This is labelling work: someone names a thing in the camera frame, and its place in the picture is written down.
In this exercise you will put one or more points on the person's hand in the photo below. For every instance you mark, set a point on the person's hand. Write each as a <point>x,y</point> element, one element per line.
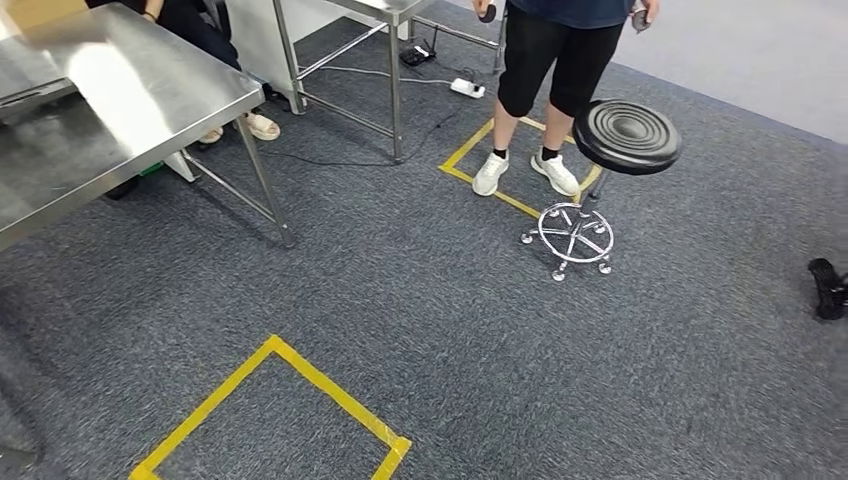
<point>478,6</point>
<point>652,10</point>

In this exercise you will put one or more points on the small black handheld controller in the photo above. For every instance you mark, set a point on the small black handheld controller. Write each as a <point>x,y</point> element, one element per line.
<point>488,13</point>

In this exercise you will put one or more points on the small grey handheld controller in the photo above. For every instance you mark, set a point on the small grey handheld controller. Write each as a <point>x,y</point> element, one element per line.
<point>638,20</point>

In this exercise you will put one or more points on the stainless steel workbench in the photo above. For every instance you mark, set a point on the stainless steel workbench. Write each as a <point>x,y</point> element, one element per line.
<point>132,99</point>

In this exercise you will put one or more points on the person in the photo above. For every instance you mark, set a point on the person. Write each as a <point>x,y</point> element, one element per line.
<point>199,33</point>
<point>530,60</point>

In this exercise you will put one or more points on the black wifi router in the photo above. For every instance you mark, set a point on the black wifi router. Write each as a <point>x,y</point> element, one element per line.
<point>416,54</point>

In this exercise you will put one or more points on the white power strip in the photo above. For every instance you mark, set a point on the white power strip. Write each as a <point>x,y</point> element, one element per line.
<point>468,88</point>

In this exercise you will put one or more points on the stainless steel table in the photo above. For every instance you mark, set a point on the stainless steel table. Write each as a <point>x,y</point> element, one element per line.
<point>395,99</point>

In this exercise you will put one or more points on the stool with chrome base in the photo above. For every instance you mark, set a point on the stool with chrome base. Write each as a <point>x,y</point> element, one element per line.
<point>626,136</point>

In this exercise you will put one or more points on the yellow floor tape square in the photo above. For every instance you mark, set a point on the yellow floor tape square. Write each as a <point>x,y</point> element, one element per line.
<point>457,175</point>
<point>275,344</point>

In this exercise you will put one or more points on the black stand legs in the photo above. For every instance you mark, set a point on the black stand legs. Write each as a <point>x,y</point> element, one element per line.
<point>828,291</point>

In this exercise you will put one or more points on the pale green small object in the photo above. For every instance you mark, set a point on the pale green small object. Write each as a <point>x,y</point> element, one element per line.
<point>151,169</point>

